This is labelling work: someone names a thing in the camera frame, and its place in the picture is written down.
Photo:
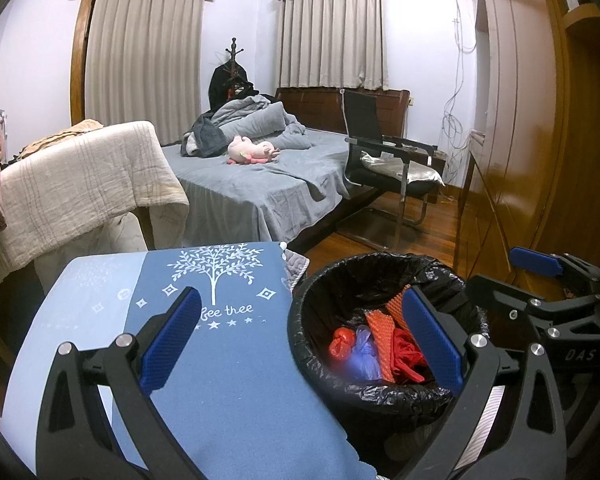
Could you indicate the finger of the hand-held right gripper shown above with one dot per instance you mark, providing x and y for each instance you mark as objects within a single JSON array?
[
  {"x": 535, "y": 260},
  {"x": 500, "y": 296}
]

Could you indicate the blue plastic bag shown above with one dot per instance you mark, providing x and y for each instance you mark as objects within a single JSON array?
[{"x": 365, "y": 355}]

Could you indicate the cream quilt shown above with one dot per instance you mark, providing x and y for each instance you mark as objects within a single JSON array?
[{"x": 120, "y": 240}]

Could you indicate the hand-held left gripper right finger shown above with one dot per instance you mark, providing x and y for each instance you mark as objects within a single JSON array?
[{"x": 432, "y": 340}]

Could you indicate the bed with grey sheet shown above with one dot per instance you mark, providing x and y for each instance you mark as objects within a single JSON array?
[{"x": 240, "y": 190}]

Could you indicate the orange foam net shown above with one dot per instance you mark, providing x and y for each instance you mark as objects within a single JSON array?
[
  {"x": 380, "y": 332},
  {"x": 342, "y": 342},
  {"x": 397, "y": 310}
]

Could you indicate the red cloth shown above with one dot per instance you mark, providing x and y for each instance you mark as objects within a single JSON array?
[{"x": 407, "y": 360}]

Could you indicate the narrow beige curtain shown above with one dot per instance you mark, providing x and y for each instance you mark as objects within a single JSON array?
[{"x": 330, "y": 35}]

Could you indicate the beige checked blanket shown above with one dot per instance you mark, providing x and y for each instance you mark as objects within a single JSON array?
[{"x": 90, "y": 175}]

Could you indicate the black trash bin with bag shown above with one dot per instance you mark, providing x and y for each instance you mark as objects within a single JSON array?
[{"x": 360, "y": 280}]

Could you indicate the wide beige curtain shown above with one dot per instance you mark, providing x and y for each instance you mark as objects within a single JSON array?
[{"x": 145, "y": 60}]

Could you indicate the wooden wardrobe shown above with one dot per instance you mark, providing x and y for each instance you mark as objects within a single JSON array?
[{"x": 520, "y": 110}]

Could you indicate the grey knit cloth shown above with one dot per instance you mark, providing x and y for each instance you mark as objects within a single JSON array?
[{"x": 295, "y": 265}]

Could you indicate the wooden window frame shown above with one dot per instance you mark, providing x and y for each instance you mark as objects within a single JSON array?
[{"x": 79, "y": 60}]

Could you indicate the black office chair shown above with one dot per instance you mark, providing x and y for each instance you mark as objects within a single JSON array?
[{"x": 360, "y": 115}]

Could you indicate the wooden coat rack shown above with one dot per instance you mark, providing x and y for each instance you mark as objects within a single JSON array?
[{"x": 234, "y": 55}]

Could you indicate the white ribbed clothing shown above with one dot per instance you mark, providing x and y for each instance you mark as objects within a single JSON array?
[{"x": 485, "y": 410}]

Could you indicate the grey duvet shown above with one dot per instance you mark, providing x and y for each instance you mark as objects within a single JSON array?
[{"x": 260, "y": 120}]

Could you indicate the tan folded cloth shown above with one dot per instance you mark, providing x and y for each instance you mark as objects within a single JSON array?
[{"x": 70, "y": 132}]

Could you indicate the silver cushion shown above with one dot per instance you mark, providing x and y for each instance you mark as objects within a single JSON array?
[{"x": 405, "y": 170}]

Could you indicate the wooden side table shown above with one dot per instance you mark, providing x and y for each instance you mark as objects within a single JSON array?
[{"x": 476, "y": 140}]

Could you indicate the dark grey garment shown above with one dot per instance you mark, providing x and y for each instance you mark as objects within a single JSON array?
[{"x": 207, "y": 140}]

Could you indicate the blue tree print tablecloth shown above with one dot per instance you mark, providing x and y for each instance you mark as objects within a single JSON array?
[{"x": 240, "y": 385}]

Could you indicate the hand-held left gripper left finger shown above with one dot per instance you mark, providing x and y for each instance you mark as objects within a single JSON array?
[{"x": 172, "y": 340}]

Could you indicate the pink plush toy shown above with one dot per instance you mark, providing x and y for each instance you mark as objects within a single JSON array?
[{"x": 242, "y": 150}]

